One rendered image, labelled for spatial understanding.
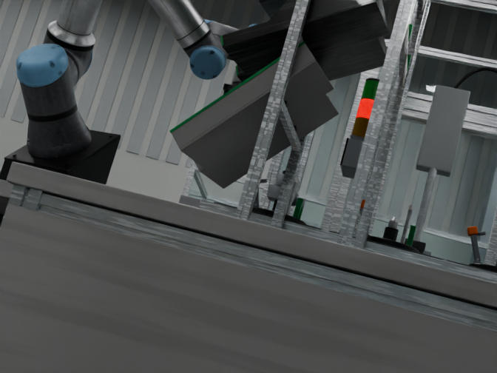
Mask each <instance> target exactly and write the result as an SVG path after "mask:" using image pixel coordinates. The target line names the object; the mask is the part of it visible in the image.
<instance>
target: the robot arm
mask: <svg viewBox="0 0 497 373"><path fill-rule="evenodd" d="M101 2H102V0H63V1H62V5H61V9H60V11H59V14H58V18H57V20H56V21H53V22H51V23H50V24H49V25H48V28H47V32H46V35H45V38H44V42H43V44H40V45H36V46H34V47H31V48H30V49H26V50H25V51H24V52H22V53H21V54H20V55H19V56H18V58H17V60H16V68H17V70H16V73H17V76H18V79H19V82H20V85H21V91H22V94H23V97H24V103H25V107H26V110H27V115H28V119H29V124H28V131H27V148H28V151H29V154H31V155H32V156H35V157H37V158H60V157H64V156H68V155H72V154H74V153H77V152H79V151H81V150H83V149H84V148H86V147H87V146H88V145H89V144H90V143H91V140H92V139H91V135H90V131H89V128H88V126H86V125H85V123H84V120H83V118H82V117H81V115H80V113H79V111H78V108H77V104H76V100H75V93H74V89H73V87H74V86H75V85H76V84H77V82H78V81H79V79H80V78H81V77H82V76H83V75H84V74H85V73H86V72H87V70H88V69H89V67H90V65H91V62H92V49H93V47H94V44H95V37H94V35H93V34H92V29H93V26H94V23H95V20H96V17H97V15H98V11H99V8H100V6H101ZM148 2H149V3H150V4H151V5H152V7H153V8H154V10H155V12H156V13H157V14H158V15H159V16H160V18H161V20H162V21H163V23H164V24H165V25H166V26H167V28H168V29H169V31H170V32H171V33H172V35H173V36H174V37H175V39H176V40H177V42H178V43H179V45H180V46H181V47H182V48H183V50H184V51H185V53H186V54H187V56H188V57H189V58H190V59H189V62H190V67H191V70H192V72H193V73H194V74H195V75H196V76H197V77H198V78H201V79H205V80H209V79H213V78H216V77H217V76H219V74H220V73H221V71H222V70H223V69H224V67H225V65H226V59H229V60H232V61H233V59H232V58H231V57H230V55H229V54H228V53H227V52H226V51H225V50H224V49H223V46H222V44H221V38H220V36H222V35H225V34H227V33H232V32H234V31H238V30H239V29H237V28H234V27H230V26H227V25H224V24H221V23H217V22H216V21H209V20H206V19H203V18H202V16H201V15H200V14H199V12H198V11H197V9H196V8H195V6H194V5H193V3H192V2H191V1H190V0H148ZM232 83H233V85H230V84H224V86H223V90H224V94H225V93H227V92H228V91H229V90H231V89H233V88H234V87H236V86H237V85H238V84H240V83H242V81H241V80H240V79H239V78H238V77H237V72H236V70H235V73H234V78H233V81H232Z"/></svg>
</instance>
